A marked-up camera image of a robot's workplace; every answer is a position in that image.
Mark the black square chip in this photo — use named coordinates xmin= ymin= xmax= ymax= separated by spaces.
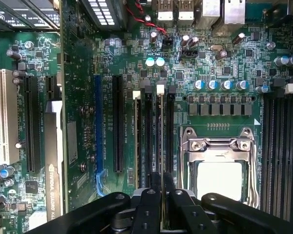
xmin=25 ymin=180 xmax=38 ymax=194

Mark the metal USB port stack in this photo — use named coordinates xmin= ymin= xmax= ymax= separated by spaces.
xmin=157 ymin=0 xmax=174 ymax=21
xmin=177 ymin=0 xmax=195 ymax=21

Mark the long black expansion slot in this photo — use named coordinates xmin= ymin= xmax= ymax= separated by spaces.
xmin=112 ymin=75 xmax=125 ymax=173
xmin=23 ymin=75 xmax=42 ymax=173

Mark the steel wire locking lever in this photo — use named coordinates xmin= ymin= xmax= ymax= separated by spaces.
xmin=248 ymin=136 xmax=259 ymax=208

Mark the NVIDIA Quadro graphics card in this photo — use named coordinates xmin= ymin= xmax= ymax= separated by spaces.
xmin=43 ymin=0 xmax=98 ymax=223

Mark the red and black wire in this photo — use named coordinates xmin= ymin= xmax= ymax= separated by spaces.
xmin=126 ymin=0 xmax=169 ymax=38

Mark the silver CPU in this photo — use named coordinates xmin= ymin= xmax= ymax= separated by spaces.
xmin=196 ymin=161 xmax=244 ymax=202

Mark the black fan header connector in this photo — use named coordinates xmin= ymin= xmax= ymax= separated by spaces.
xmin=162 ymin=37 xmax=174 ymax=50

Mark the white PCI expansion slot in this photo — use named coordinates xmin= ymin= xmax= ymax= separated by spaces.
xmin=0 ymin=69 xmax=21 ymax=166

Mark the metal network port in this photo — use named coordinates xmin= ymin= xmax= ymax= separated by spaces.
xmin=201 ymin=0 xmax=222 ymax=18
xmin=223 ymin=0 xmax=246 ymax=25

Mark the blue top capacitor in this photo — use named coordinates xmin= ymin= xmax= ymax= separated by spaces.
xmin=220 ymin=79 xmax=233 ymax=91
xmin=235 ymin=79 xmax=249 ymax=91
xmin=193 ymin=79 xmax=206 ymax=91
xmin=206 ymin=79 xmax=219 ymax=91
xmin=255 ymin=84 xmax=271 ymax=94

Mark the black PC case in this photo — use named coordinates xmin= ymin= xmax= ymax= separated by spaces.
xmin=0 ymin=0 xmax=127 ymax=32

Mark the green PC motherboard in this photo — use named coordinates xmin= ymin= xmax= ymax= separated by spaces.
xmin=0 ymin=0 xmax=293 ymax=234

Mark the blue expansion slot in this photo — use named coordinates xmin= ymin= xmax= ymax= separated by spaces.
xmin=93 ymin=74 xmax=106 ymax=197

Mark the metal CPU socket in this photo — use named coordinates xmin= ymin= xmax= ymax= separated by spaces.
xmin=179 ymin=126 xmax=261 ymax=211

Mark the black pin header connector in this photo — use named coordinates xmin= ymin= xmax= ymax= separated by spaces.
xmin=178 ymin=48 xmax=199 ymax=61

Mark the short black expansion slot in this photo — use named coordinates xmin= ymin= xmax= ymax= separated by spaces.
xmin=44 ymin=75 xmax=57 ymax=100

